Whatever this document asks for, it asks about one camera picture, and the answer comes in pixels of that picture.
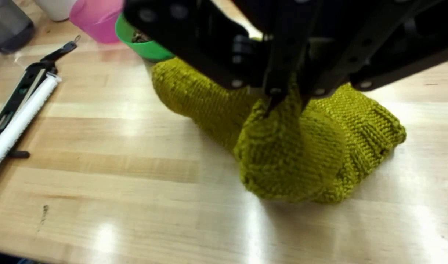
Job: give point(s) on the dark grey plastic jug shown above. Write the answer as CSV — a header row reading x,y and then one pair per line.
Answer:
x,y
7,24

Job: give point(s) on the green plastic bowl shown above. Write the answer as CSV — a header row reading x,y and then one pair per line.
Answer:
x,y
144,48

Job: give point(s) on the pink plastic bowl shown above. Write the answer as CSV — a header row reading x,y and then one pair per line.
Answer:
x,y
98,20

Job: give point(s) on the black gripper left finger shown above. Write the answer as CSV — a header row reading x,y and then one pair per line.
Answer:
x,y
282,59

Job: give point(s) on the small black peg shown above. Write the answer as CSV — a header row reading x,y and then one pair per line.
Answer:
x,y
17,155

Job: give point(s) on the olive green knitted cloth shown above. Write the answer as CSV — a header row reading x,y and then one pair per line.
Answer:
x,y
305,152

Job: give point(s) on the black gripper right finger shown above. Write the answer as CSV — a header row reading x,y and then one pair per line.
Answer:
x,y
374,45

